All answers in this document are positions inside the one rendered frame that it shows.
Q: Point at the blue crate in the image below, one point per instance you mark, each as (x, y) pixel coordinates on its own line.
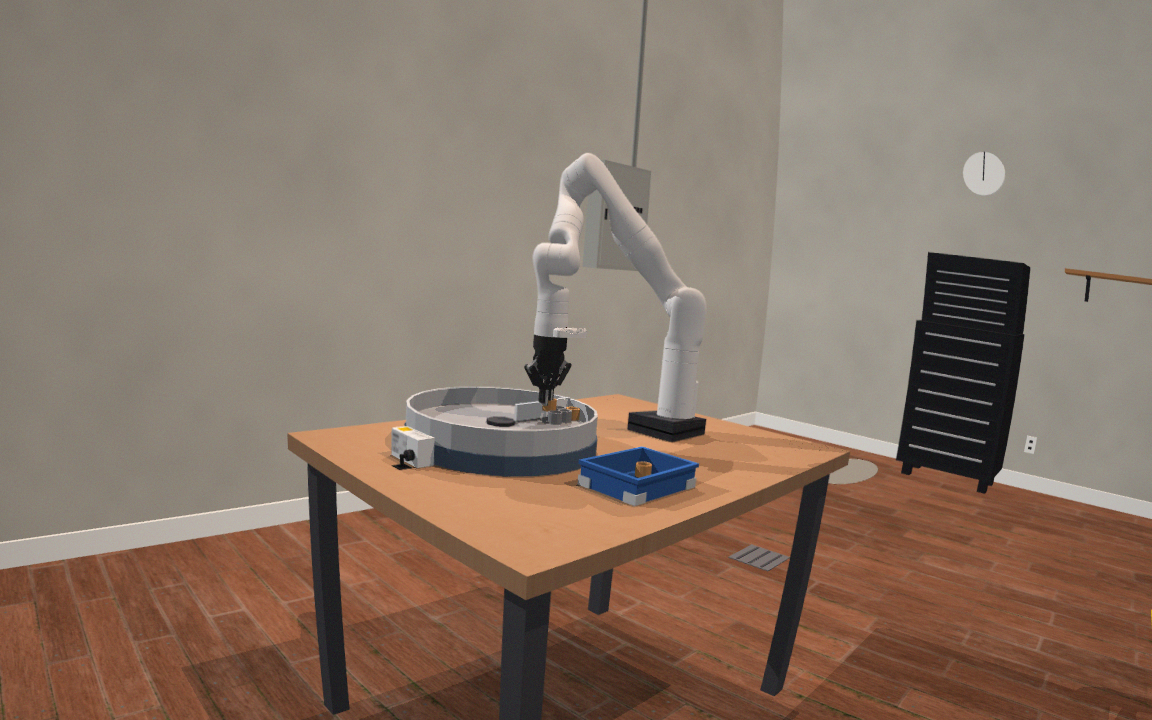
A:
(670, 474)

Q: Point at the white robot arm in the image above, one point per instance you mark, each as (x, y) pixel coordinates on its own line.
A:
(678, 386)

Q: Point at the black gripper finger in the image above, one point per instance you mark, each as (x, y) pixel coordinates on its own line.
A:
(537, 379)
(558, 371)

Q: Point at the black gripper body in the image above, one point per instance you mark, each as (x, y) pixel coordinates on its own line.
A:
(543, 347)

